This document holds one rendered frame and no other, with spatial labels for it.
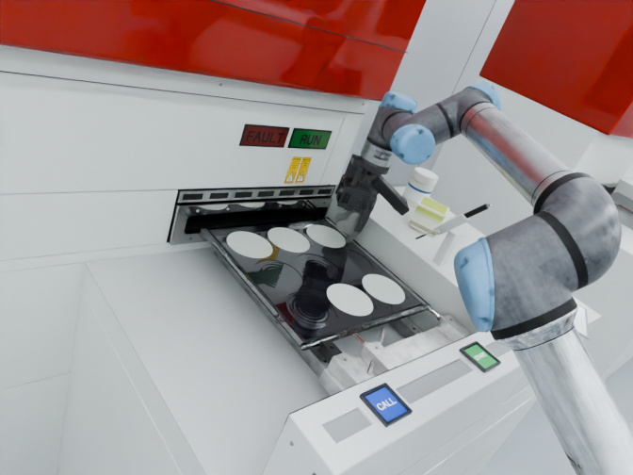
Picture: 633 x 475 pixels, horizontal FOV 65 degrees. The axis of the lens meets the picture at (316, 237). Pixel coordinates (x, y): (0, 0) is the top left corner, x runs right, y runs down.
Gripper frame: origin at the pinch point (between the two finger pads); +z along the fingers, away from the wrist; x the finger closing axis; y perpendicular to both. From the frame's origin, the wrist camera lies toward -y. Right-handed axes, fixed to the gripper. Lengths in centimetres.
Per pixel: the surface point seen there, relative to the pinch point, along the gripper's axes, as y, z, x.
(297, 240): 13.4, 1.4, 6.1
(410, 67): -65, -13, -257
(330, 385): 6.5, 4.7, 45.0
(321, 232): 7.2, 1.3, -1.2
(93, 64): 56, -29, 24
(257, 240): 22.4, 1.4, 10.9
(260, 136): 28.0, -18.7, 3.1
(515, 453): -112, 91, -29
